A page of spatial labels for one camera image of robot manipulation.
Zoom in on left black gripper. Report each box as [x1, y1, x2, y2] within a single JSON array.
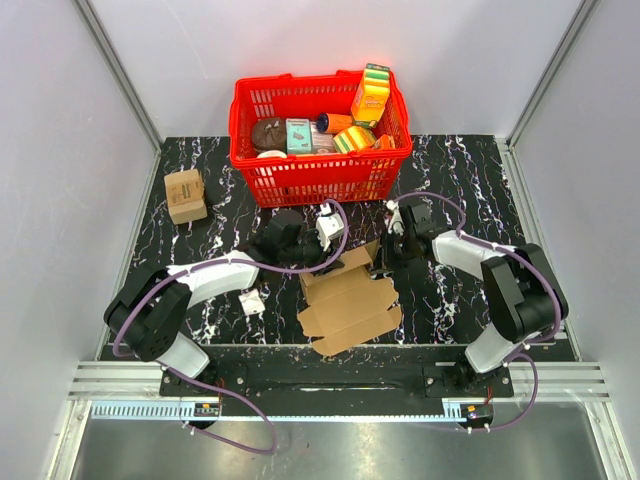
[[280, 229, 345, 278]]

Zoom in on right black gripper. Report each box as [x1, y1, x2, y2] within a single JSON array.
[[369, 229, 416, 275]]

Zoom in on brown cardboard box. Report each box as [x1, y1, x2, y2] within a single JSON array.
[[297, 241, 402, 356]]

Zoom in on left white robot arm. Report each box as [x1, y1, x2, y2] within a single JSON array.
[[104, 200, 348, 396]]

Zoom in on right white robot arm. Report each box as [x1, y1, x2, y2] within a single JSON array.
[[374, 201, 569, 396]]

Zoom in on pink white snack box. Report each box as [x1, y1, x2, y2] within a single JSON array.
[[310, 121, 335, 154]]

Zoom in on teal snack box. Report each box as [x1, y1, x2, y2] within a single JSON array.
[[285, 118, 312, 155]]

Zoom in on small folded cardboard box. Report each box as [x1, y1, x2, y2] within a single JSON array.
[[164, 169, 207, 225]]

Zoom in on small white paper card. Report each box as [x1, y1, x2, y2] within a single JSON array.
[[238, 289, 265, 316]]

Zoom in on small orange packet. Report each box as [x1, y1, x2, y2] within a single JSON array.
[[372, 134, 396, 150]]

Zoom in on red plastic shopping basket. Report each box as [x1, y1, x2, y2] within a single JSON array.
[[228, 70, 413, 207]]

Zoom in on yellow green sponge pack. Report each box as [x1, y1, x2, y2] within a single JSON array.
[[333, 125, 376, 154]]

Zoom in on orange blue can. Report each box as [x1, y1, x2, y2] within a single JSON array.
[[316, 113, 353, 135]]

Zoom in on brown round chocolate cake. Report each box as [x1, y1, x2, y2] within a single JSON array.
[[251, 117, 287, 153]]

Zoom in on tall orange yellow carton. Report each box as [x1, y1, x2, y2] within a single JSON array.
[[350, 63, 391, 128]]

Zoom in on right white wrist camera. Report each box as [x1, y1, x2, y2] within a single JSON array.
[[385, 200, 405, 238]]

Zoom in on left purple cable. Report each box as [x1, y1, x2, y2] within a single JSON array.
[[112, 198, 350, 455]]

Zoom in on purple cable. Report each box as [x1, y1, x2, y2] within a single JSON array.
[[112, 198, 350, 455], [389, 192, 564, 434]]

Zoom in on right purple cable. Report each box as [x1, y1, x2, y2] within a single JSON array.
[[389, 192, 564, 434]]

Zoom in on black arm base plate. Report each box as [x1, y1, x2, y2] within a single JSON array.
[[158, 343, 516, 406]]

